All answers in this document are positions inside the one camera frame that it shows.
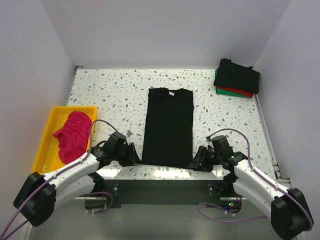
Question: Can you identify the aluminium frame rail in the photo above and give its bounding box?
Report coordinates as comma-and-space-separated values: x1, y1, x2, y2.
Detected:
272, 159, 293, 191

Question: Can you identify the yellow plastic bin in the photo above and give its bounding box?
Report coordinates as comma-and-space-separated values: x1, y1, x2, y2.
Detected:
31, 106, 98, 175

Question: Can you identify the red pink t shirt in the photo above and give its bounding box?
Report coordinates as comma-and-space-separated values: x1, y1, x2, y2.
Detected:
52, 111, 92, 164

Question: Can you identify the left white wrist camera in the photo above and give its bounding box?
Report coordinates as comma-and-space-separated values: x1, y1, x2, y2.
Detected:
126, 130, 133, 138

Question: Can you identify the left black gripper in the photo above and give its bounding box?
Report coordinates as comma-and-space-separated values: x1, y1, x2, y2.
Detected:
112, 142, 142, 167

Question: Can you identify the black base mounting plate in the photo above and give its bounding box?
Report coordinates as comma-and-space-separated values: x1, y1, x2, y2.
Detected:
92, 180, 239, 208

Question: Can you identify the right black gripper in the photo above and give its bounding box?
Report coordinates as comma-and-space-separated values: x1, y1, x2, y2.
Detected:
187, 145, 222, 173

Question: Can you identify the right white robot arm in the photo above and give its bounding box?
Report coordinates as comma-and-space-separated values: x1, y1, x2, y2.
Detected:
188, 135, 314, 240

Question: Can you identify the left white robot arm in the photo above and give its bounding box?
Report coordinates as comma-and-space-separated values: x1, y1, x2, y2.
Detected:
13, 132, 141, 227

